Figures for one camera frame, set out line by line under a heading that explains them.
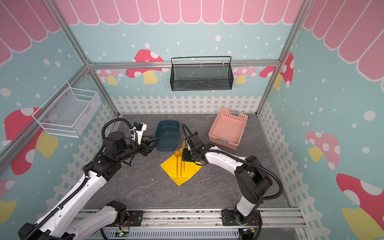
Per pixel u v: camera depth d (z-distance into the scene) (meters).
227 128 1.13
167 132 1.10
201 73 0.94
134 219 0.74
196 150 0.68
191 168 0.91
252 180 0.45
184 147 0.89
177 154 0.97
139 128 0.61
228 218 0.74
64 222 0.39
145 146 0.63
